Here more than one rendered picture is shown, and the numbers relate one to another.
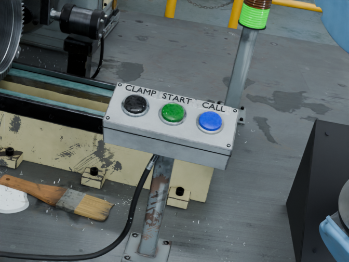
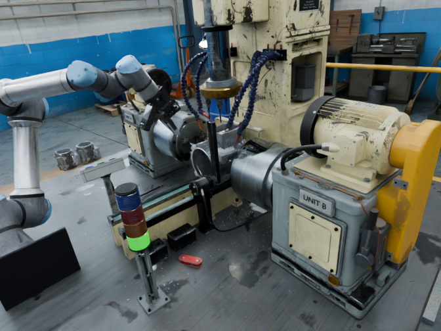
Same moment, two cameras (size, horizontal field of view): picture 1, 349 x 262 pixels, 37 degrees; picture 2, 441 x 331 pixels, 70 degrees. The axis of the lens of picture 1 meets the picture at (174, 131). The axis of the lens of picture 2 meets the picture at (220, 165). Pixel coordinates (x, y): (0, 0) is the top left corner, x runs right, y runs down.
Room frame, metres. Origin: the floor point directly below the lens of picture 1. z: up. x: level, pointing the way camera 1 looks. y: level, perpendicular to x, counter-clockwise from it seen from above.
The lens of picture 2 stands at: (1.85, -0.39, 1.61)
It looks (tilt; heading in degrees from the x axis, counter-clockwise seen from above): 26 degrees down; 140
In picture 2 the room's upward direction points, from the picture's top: 5 degrees counter-clockwise
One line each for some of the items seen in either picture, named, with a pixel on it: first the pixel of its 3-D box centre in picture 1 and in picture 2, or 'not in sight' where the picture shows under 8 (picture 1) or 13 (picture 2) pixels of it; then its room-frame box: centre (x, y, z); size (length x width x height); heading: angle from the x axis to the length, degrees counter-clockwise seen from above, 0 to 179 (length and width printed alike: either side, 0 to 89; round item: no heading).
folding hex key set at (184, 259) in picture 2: not in sight; (190, 261); (1.11, 0.06, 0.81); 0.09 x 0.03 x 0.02; 26
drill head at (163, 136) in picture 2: not in sight; (177, 134); (0.53, 0.45, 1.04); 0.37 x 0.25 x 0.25; 177
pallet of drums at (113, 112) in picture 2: not in sight; (128, 87); (-4.03, 2.40, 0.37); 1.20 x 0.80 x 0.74; 90
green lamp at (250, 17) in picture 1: (254, 15); (138, 238); (1.15, -0.12, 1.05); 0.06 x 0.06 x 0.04
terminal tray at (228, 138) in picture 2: not in sight; (225, 135); (0.88, 0.47, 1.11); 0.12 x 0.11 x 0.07; 87
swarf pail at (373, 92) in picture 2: not in sight; (376, 96); (-0.23, 4.86, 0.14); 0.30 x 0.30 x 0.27
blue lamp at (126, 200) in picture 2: not in sight; (128, 198); (1.15, -0.12, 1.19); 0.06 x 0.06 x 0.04
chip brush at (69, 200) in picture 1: (54, 195); not in sight; (0.71, 0.18, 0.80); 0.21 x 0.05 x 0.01; 81
